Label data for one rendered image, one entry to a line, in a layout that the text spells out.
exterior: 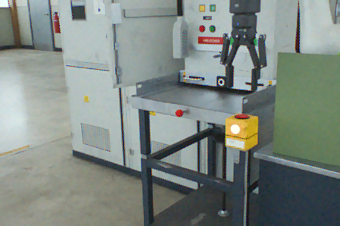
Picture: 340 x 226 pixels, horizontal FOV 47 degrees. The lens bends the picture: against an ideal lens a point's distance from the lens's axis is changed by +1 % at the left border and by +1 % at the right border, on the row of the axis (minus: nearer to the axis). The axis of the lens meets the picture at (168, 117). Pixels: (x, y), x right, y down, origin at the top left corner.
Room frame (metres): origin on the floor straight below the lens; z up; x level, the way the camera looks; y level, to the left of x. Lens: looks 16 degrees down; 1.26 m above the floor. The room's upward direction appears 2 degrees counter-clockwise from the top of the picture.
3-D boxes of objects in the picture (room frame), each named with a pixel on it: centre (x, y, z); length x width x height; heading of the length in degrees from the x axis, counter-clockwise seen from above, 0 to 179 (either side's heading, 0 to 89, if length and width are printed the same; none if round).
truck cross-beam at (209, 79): (1.88, -0.29, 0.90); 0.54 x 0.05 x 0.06; 50
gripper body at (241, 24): (1.22, -0.24, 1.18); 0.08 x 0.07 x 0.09; 51
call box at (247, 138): (1.22, -0.24, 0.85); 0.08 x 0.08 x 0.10; 51
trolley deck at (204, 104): (1.87, -0.28, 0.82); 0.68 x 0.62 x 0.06; 141
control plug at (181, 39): (1.95, -0.07, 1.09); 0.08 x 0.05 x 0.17; 140
